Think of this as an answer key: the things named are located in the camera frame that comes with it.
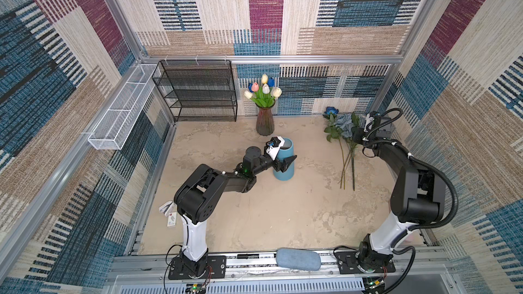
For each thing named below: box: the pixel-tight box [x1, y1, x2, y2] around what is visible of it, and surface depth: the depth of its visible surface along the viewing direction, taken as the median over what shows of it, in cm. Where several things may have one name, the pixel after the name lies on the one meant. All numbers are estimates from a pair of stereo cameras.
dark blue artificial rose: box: [322, 106, 340, 120], surface depth 121 cm
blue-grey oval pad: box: [275, 247, 322, 271], surface depth 74 cm
